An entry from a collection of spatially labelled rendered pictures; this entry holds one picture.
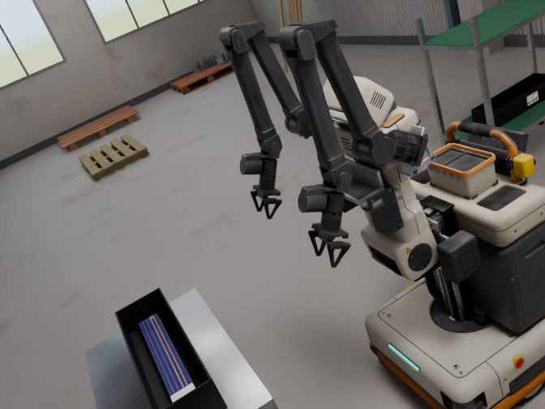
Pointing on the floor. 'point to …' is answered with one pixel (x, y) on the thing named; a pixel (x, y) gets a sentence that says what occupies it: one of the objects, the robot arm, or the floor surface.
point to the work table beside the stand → (233, 377)
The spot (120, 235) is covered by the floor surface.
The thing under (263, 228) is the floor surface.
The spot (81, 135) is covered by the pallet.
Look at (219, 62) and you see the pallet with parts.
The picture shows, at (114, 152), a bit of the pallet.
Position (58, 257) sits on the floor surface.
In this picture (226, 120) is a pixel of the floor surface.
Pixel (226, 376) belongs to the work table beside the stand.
